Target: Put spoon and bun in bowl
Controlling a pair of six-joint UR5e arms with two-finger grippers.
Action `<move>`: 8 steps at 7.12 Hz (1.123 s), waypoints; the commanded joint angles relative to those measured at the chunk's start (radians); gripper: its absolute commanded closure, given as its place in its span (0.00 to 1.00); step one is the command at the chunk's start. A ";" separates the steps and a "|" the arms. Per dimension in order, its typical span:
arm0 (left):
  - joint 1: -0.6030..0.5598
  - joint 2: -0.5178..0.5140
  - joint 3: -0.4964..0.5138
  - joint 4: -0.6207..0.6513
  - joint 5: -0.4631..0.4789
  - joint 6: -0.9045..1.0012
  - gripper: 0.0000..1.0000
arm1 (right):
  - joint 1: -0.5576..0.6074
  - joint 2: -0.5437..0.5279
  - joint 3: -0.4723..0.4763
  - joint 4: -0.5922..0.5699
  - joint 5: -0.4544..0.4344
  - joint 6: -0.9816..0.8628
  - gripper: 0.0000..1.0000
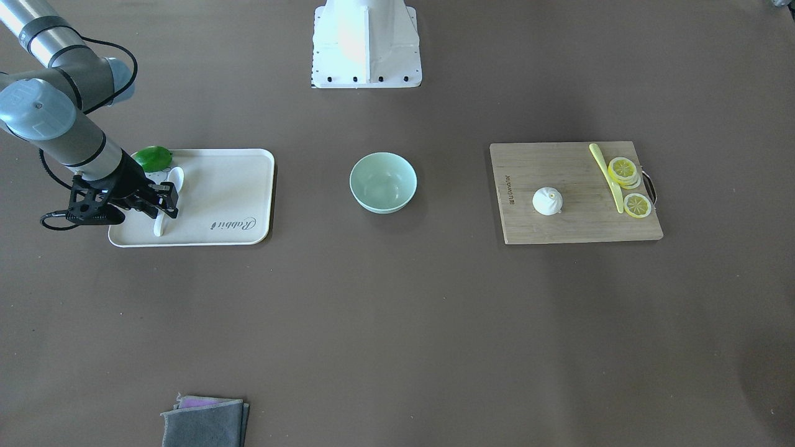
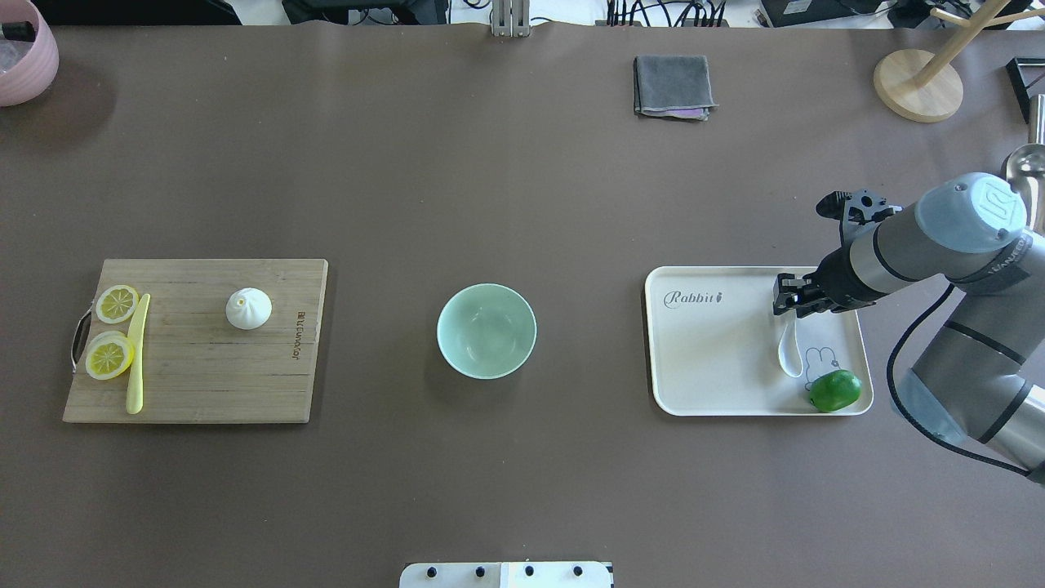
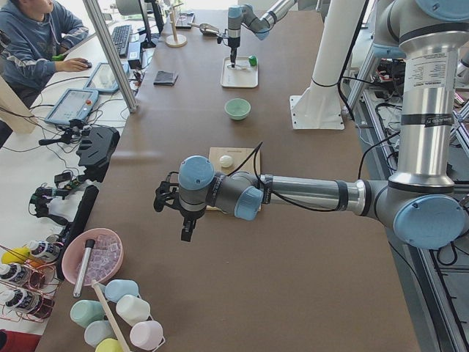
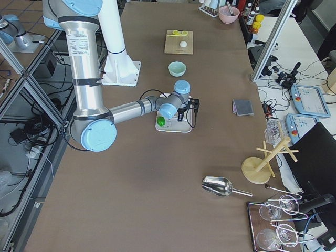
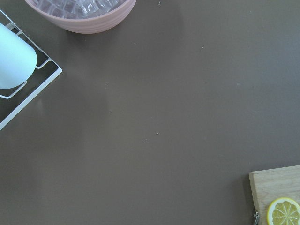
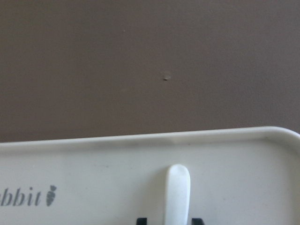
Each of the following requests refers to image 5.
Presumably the pink bowl with ice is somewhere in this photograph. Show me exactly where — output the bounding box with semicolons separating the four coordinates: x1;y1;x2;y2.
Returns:
26;0;136;34

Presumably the wooden cutting board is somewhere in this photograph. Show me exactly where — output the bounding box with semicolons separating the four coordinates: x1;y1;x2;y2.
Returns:
249;165;300;225

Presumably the white wire cup rack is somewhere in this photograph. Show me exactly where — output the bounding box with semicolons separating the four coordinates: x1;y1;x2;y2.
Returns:
0;11;62;128

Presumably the light blue cup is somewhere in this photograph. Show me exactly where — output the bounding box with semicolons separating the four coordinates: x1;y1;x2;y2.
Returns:
0;24;37;89

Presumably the lemon slice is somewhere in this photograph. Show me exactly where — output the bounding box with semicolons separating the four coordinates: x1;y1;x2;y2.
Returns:
267;197;300;225

